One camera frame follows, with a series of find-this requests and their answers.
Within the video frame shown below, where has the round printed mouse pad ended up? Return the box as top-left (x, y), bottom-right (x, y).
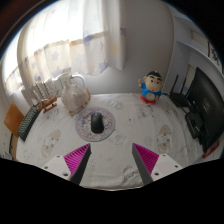
top-left (74, 106), bottom-right (117, 143)

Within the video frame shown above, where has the black computer mouse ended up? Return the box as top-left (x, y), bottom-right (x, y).
top-left (90, 112), bottom-right (105, 135)

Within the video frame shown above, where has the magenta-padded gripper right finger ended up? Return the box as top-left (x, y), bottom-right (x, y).
top-left (131, 142), bottom-right (184, 186)

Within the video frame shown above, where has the wooden model sailing ship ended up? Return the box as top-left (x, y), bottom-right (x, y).
top-left (30, 81), bottom-right (58, 114)

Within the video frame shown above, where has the red flat packet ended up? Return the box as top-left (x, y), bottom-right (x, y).
top-left (201, 139), bottom-right (221, 160)

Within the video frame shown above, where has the white star-print curtain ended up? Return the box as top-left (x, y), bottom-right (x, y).
top-left (3, 0), bottom-right (127, 98)

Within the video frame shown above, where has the orange wooden chair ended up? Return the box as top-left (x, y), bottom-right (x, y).
top-left (3, 101), bottom-right (25, 161)

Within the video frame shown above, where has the white printed tablecloth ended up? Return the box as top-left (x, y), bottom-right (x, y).
top-left (14, 93), bottom-right (214, 191)

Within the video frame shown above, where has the black monitor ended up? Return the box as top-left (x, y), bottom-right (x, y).
top-left (189, 67), bottom-right (224, 154)

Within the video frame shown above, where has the black box device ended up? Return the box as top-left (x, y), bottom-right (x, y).
top-left (184, 111), bottom-right (206, 140)

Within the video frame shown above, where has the black keyboard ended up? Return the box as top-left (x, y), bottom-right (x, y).
top-left (16, 104), bottom-right (42, 143)

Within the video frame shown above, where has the black router with antennas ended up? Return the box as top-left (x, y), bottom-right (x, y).
top-left (168, 73), bottom-right (192, 108)

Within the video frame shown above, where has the cartoon boy figurine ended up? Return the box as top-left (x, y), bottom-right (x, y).
top-left (138, 70), bottom-right (164, 105)

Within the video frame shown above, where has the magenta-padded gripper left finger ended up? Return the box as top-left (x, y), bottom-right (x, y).
top-left (41, 143), bottom-right (92, 186)

